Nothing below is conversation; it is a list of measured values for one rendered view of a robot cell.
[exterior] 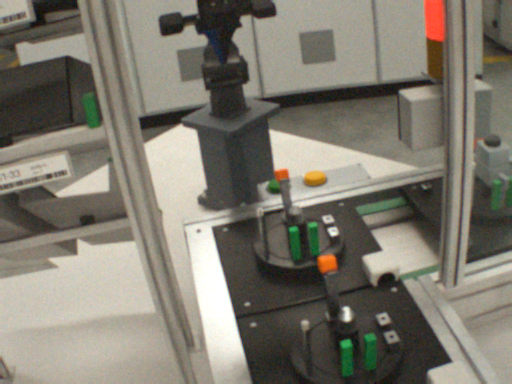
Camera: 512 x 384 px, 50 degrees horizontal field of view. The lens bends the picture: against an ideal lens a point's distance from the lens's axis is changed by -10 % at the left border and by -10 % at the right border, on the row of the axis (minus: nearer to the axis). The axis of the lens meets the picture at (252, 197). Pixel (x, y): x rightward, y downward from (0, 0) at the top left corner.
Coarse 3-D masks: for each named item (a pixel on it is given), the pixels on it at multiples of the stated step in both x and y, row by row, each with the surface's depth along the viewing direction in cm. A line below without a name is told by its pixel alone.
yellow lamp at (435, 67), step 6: (426, 36) 67; (426, 42) 67; (432, 42) 65; (438, 42) 65; (432, 48) 66; (438, 48) 65; (432, 54) 66; (438, 54) 66; (432, 60) 67; (438, 60) 66; (432, 66) 67; (438, 66) 66; (432, 72) 68; (438, 72) 67; (438, 78) 67
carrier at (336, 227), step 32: (224, 224) 101; (256, 224) 99; (288, 224) 88; (320, 224) 93; (352, 224) 95; (224, 256) 93; (256, 256) 89; (288, 256) 87; (320, 256) 86; (352, 256) 88; (384, 256) 83; (256, 288) 85; (288, 288) 84; (320, 288) 83; (352, 288) 82
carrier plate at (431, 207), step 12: (432, 180) 104; (408, 192) 101; (420, 192) 101; (432, 192) 100; (408, 204) 101; (420, 204) 98; (432, 204) 97; (420, 216) 97; (432, 216) 94; (432, 228) 92
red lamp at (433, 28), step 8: (424, 0) 64; (432, 0) 63; (424, 8) 65; (432, 8) 63; (440, 8) 62; (432, 16) 64; (440, 16) 63; (432, 24) 64; (440, 24) 63; (432, 32) 65; (440, 32) 64; (440, 40) 65
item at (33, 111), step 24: (0, 72) 57; (24, 72) 56; (48, 72) 56; (72, 72) 57; (0, 96) 57; (24, 96) 57; (48, 96) 57; (72, 96) 57; (96, 96) 65; (0, 120) 57; (24, 120) 57; (48, 120) 57; (72, 120) 57
